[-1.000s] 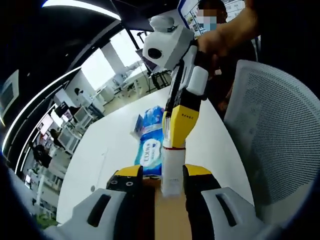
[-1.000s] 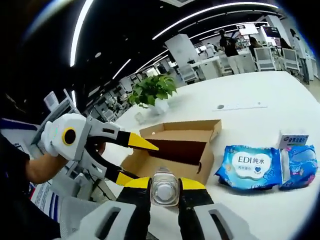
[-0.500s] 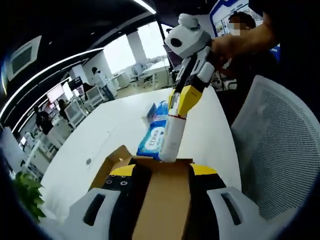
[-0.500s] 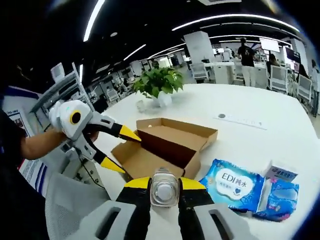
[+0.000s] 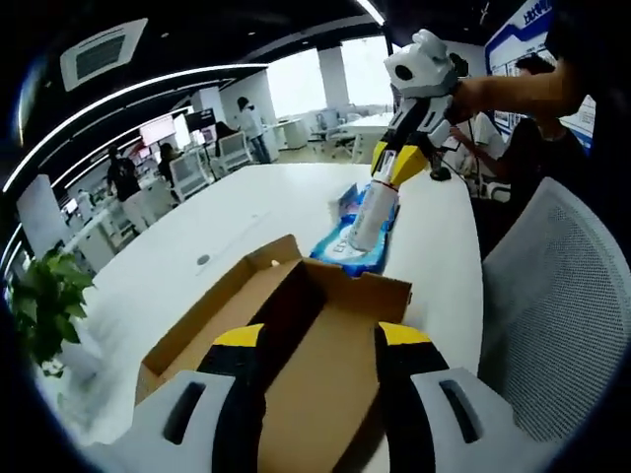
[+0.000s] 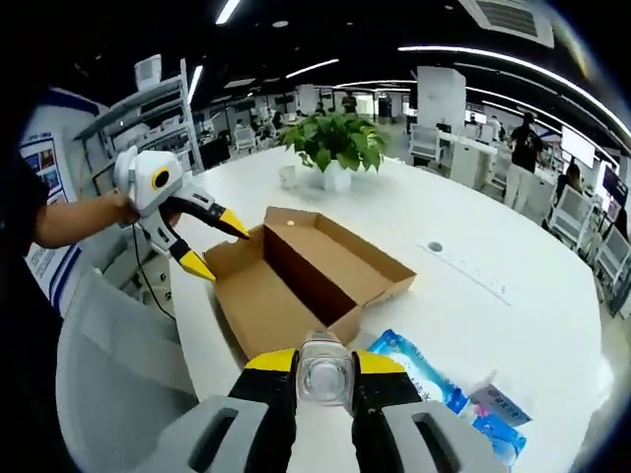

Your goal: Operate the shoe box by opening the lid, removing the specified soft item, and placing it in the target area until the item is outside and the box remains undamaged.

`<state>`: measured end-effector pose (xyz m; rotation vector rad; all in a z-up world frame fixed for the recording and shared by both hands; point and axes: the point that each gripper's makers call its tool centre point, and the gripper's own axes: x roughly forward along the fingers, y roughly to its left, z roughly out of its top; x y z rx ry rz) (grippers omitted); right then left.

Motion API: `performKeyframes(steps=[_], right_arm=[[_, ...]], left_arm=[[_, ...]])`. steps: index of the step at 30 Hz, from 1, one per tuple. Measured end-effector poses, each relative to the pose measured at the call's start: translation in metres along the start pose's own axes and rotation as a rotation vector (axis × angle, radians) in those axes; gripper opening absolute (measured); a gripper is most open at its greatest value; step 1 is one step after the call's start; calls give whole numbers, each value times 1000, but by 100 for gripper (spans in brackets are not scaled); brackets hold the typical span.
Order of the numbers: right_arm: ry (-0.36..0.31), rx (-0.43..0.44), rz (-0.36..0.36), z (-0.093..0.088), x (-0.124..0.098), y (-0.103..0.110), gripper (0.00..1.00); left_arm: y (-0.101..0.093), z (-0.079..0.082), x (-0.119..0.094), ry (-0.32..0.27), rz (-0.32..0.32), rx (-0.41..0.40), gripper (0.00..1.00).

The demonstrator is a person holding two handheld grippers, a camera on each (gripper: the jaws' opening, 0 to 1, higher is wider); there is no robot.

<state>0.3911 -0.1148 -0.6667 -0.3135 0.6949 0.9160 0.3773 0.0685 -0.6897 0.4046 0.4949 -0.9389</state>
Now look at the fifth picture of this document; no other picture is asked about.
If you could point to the dark wall monitor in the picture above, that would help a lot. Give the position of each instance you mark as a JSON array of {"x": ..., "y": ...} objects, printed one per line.
[{"x": 199, "y": 119}]

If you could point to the light blue wet wipes pack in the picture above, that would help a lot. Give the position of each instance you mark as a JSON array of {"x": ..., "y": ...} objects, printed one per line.
[{"x": 340, "y": 251}]

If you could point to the white background office chair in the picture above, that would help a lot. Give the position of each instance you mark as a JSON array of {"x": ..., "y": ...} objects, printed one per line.
[
  {"x": 189, "y": 175},
  {"x": 235, "y": 150}
]

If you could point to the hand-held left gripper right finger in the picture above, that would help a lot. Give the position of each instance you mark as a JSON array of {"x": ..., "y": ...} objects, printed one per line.
[{"x": 419, "y": 409}]

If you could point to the purple wall screen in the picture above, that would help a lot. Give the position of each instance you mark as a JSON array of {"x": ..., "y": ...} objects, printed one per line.
[{"x": 158, "y": 130}]

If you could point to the brown cardboard shoe box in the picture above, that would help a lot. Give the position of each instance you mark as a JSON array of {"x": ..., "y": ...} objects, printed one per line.
[{"x": 320, "y": 355}]

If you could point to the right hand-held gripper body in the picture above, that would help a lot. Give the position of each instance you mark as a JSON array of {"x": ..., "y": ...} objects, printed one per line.
[{"x": 426, "y": 69}]

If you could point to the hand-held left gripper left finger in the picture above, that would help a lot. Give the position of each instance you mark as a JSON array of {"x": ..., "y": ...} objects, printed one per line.
[{"x": 236, "y": 404}]

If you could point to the black round object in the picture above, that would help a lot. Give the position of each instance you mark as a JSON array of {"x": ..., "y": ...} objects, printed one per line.
[{"x": 440, "y": 173}]

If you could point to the blue wall poster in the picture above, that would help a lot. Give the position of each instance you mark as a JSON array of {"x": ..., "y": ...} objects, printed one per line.
[{"x": 512, "y": 29}]

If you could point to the dark blue tissue pack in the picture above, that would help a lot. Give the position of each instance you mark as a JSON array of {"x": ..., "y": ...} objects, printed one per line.
[{"x": 351, "y": 199}]

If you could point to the green potted plant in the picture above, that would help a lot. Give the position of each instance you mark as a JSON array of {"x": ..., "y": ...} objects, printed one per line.
[{"x": 47, "y": 300}]

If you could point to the white mesh office chair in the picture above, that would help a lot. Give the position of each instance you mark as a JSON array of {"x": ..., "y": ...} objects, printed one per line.
[{"x": 567, "y": 305}]

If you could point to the ceiling air conditioner vent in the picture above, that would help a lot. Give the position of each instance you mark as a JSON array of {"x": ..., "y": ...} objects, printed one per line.
[{"x": 103, "y": 54}]

